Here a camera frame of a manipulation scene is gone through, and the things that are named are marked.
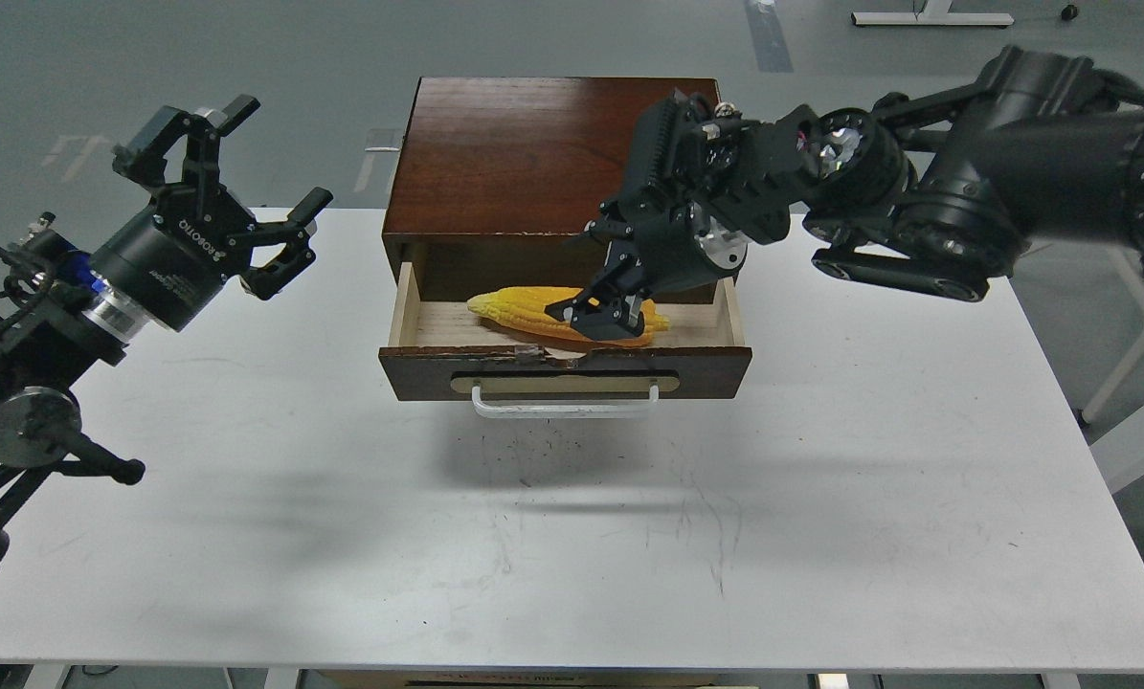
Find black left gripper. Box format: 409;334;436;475
93;95;334;334

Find white chair frame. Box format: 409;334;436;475
1079;81;1144;494

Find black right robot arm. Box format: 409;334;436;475
545;45;1144;341

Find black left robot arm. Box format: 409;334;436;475
0;95;332;570

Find wooden drawer with white handle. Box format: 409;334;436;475
379;261;752;405

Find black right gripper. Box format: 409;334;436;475
545;93;802;342

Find dark wooden cabinet box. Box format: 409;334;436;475
382;76;720;301

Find white stand base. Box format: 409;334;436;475
850;1;1015;30

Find yellow corn cob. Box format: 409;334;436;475
466;286;672;347

